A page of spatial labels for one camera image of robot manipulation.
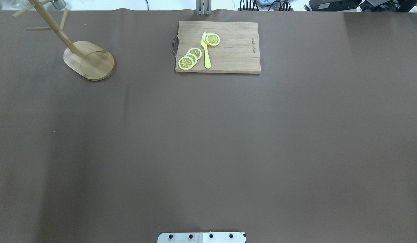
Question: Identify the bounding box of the wooden cup storage rack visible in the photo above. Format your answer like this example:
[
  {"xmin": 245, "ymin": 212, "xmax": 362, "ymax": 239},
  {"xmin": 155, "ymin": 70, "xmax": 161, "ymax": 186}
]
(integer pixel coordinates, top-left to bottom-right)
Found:
[{"xmin": 12, "ymin": 0, "xmax": 115, "ymax": 81}]

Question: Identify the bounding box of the lower lemon slice of row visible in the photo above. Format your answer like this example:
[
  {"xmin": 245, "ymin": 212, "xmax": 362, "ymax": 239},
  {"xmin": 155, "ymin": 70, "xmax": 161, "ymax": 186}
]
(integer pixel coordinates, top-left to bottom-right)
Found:
[{"xmin": 178, "ymin": 55, "xmax": 195, "ymax": 70}]

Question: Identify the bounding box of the lemon slice of row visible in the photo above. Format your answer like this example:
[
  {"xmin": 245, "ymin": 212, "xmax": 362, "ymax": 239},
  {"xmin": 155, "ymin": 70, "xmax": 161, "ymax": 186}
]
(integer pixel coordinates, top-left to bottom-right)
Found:
[
  {"xmin": 185, "ymin": 53, "xmax": 198, "ymax": 65},
  {"xmin": 187, "ymin": 48, "xmax": 202, "ymax": 60},
  {"xmin": 178, "ymin": 55, "xmax": 195, "ymax": 70}
]

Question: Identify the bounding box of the middle lemon slice of row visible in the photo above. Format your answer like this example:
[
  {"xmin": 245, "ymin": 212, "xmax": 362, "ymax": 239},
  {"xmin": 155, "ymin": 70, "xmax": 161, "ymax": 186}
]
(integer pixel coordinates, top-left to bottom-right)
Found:
[{"xmin": 185, "ymin": 53, "xmax": 198, "ymax": 65}]

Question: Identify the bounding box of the upper lemon slice of row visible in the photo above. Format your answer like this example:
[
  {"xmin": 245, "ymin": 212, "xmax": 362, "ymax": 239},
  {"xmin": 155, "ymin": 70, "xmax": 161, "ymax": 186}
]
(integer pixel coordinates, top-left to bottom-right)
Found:
[{"xmin": 187, "ymin": 48, "xmax": 202, "ymax": 60}]

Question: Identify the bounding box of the wooden cutting board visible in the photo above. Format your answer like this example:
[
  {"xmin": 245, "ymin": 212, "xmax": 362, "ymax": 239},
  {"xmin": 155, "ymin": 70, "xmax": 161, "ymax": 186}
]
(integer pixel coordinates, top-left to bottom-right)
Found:
[{"xmin": 175, "ymin": 21, "xmax": 261, "ymax": 74}]

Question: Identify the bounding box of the yellow plastic knife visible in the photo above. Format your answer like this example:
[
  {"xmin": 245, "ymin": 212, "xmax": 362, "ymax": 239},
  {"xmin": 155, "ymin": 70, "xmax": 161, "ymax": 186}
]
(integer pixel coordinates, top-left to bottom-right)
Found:
[{"xmin": 201, "ymin": 32, "xmax": 211, "ymax": 69}]

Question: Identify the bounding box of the lemon slice under knife tip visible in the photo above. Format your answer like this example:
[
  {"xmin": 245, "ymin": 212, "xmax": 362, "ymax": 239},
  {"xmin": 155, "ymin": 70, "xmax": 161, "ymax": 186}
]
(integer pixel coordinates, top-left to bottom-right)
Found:
[{"xmin": 202, "ymin": 33, "xmax": 220, "ymax": 46}]

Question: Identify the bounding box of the brown table mat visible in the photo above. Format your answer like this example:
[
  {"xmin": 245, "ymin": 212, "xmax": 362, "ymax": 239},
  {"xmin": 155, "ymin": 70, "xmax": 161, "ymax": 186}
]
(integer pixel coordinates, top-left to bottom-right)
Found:
[{"xmin": 0, "ymin": 9, "xmax": 417, "ymax": 243}]

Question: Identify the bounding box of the small metal weight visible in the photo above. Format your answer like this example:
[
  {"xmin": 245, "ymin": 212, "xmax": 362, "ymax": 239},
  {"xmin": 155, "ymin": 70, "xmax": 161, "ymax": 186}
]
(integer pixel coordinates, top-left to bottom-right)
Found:
[{"xmin": 51, "ymin": 0, "xmax": 67, "ymax": 10}]

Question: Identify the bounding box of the aluminium frame post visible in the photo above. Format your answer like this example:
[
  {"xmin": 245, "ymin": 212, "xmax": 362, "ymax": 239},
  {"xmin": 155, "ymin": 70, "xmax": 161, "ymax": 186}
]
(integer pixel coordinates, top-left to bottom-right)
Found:
[{"xmin": 196, "ymin": 0, "xmax": 212, "ymax": 16}]

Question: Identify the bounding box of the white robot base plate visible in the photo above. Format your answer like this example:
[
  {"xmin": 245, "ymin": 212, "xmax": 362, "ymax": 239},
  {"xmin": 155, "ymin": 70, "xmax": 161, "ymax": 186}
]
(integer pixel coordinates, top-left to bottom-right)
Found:
[{"xmin": 157, "ymin": 232, "xmax": 246, "ymax": 243}]

